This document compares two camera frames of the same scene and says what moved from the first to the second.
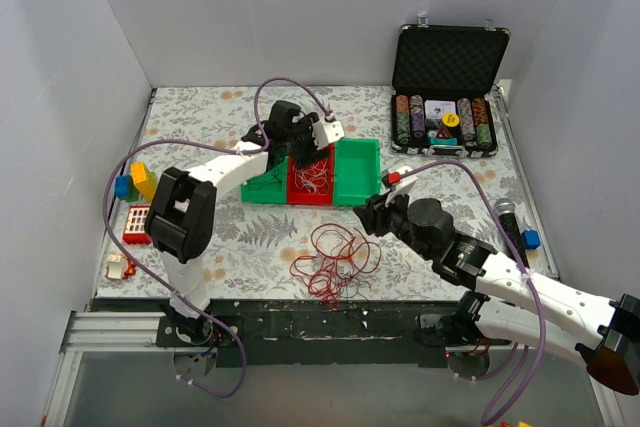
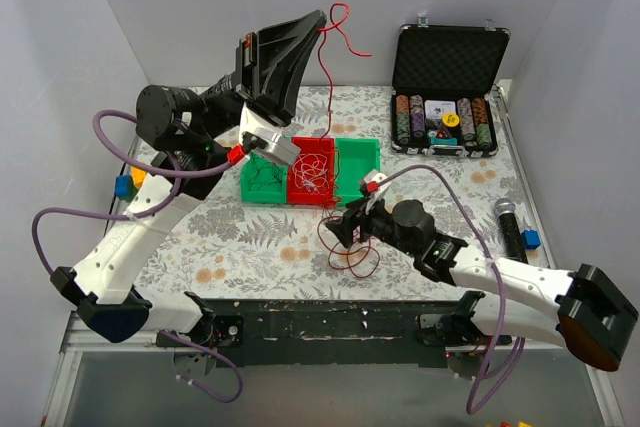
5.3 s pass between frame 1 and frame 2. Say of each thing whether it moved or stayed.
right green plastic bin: stayed
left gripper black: moved
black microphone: stayed
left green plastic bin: stayed
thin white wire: stayed
